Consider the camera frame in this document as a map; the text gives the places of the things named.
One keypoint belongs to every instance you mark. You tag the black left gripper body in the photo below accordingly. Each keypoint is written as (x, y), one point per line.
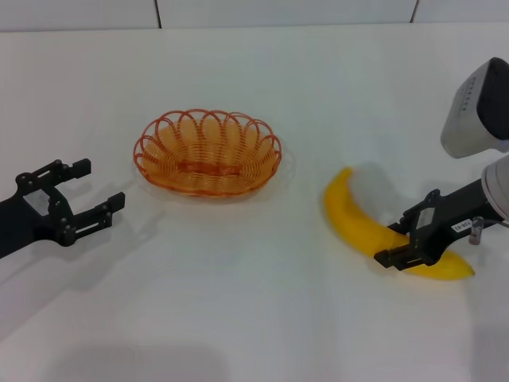
(28, 223)

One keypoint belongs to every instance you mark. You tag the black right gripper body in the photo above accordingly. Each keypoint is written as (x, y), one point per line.
(449, 223)

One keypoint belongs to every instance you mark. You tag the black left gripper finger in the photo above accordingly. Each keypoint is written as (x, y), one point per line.
(97, 217)
(59, 171)

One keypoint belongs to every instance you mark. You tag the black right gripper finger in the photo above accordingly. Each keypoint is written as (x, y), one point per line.
(413, 217)
(397, 258)

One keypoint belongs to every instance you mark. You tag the yellow banana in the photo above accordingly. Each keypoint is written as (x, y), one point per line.
(350, 215)

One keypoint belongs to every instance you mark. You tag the orange woven plastic basket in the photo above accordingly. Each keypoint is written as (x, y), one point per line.
(207, 159)

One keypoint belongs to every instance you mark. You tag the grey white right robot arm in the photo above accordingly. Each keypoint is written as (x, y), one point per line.
(473, 115)

